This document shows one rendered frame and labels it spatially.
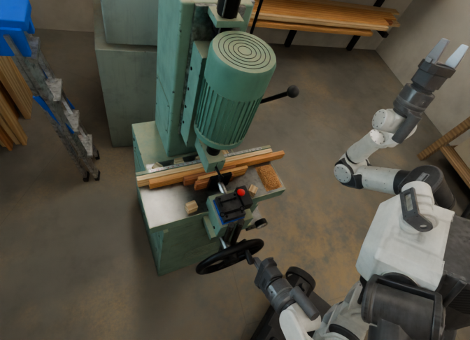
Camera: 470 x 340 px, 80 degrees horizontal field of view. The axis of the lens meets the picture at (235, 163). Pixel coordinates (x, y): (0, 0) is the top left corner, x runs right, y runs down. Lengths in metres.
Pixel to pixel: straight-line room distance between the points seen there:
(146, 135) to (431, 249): 1.17
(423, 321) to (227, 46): 0.74
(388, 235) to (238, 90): 0.54
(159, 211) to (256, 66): 0.65
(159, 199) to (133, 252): 0.91
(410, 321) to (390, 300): 0.05
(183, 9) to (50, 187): 1.69
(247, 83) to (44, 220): 1.74
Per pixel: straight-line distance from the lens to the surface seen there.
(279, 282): 0.98
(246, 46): 0.77
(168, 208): 1.10
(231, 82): 0.70
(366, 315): 0.77
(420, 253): 0.85
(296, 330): 0.91
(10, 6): 1.50
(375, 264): 0.84
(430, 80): 0.97
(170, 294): 1.93
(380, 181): 1.10
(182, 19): 0.87
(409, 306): 0.76
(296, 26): 3.19
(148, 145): 1.37
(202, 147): 1.05
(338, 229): 2.48
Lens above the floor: 1.91
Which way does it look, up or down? 54 degrees down
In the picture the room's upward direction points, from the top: 25 degrees clockwise
